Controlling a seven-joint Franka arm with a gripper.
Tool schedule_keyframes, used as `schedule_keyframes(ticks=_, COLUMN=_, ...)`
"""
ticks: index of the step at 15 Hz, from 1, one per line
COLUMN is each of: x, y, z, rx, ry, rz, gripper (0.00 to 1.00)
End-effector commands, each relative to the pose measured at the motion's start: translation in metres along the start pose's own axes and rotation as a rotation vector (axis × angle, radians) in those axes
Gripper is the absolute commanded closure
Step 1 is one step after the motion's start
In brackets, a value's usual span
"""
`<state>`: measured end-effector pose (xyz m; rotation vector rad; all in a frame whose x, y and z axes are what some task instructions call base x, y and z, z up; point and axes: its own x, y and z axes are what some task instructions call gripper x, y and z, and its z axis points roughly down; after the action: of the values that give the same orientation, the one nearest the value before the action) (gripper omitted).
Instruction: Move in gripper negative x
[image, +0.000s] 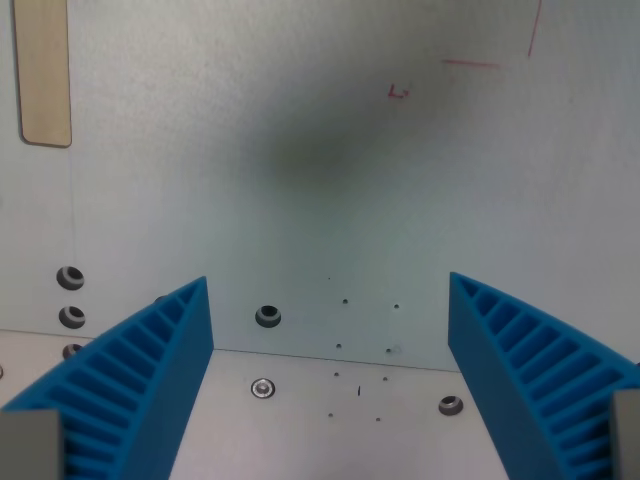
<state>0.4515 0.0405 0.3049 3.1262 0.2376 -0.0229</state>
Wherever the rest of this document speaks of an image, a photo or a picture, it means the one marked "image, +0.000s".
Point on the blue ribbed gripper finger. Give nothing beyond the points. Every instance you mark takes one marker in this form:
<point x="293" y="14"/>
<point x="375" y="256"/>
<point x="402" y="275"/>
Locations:
<point x="505" y="360"/>
<point x="150" y="370"/>

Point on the shiny hex socket screw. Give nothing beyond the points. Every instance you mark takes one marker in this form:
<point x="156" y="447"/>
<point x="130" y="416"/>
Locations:
<point x="263" y="388"/>

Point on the tan wooden board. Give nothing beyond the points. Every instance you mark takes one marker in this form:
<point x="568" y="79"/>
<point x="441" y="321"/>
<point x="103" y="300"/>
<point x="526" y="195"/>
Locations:
<point x="44" y="75"/>

